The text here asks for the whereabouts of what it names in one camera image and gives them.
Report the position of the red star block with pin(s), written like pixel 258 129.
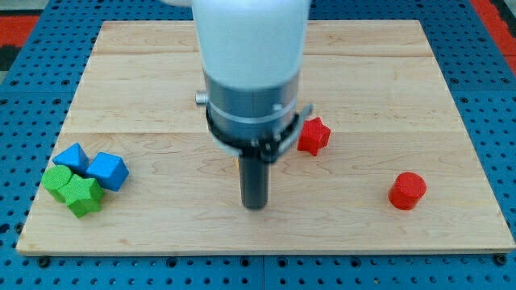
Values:
pixel 314 136

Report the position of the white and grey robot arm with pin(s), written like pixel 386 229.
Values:
pixel 251 54

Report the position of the green star block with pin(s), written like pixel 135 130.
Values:
pixel 82 195

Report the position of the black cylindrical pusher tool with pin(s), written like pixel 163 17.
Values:
pixel 253 178

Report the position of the light wooden board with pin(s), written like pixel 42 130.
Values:
pixel 375 83

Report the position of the blue cube block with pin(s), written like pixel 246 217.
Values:
pixel 109 170

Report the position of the red cylinder block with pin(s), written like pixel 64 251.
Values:
pixel 407 190

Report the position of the blue triangular block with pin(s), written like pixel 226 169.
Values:
pixel 74 158

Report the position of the green cylinder block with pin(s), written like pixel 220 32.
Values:
pixel 56 178

